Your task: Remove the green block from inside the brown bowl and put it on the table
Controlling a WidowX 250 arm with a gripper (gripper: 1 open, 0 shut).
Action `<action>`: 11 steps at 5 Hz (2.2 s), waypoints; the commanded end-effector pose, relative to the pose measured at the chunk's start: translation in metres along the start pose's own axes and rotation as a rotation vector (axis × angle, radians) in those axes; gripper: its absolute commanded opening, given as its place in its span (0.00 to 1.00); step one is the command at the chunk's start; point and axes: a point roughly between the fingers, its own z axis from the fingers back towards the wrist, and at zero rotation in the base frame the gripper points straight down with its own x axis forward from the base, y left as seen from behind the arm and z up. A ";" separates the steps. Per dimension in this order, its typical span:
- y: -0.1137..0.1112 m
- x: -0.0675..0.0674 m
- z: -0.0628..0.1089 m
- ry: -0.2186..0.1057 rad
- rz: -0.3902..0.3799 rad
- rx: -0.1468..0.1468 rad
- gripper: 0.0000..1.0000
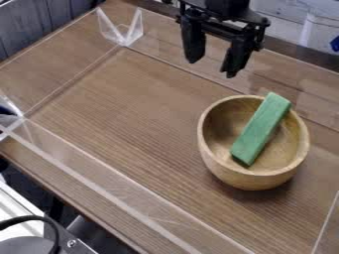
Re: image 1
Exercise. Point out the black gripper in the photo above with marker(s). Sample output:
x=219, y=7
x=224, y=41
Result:
x=230, y=20

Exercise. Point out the brown wooden bowl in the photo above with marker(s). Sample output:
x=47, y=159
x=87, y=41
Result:
x=220, y=126

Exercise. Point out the green rectangular block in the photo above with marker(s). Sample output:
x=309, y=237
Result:
x=254, y=137

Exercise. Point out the white container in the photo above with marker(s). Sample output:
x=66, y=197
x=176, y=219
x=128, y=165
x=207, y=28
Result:
x=321, y=29

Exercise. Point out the blue object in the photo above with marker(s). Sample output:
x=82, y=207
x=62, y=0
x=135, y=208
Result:
x=334, y=44

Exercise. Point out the clear acrylic front barrier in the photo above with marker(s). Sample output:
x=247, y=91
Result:
x=155, y=226

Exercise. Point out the clear acrylic corner bracket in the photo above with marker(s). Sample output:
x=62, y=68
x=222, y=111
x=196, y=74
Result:
x=120, y=34

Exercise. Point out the grey metal bracket with screw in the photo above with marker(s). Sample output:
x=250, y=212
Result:
x=72, y=238

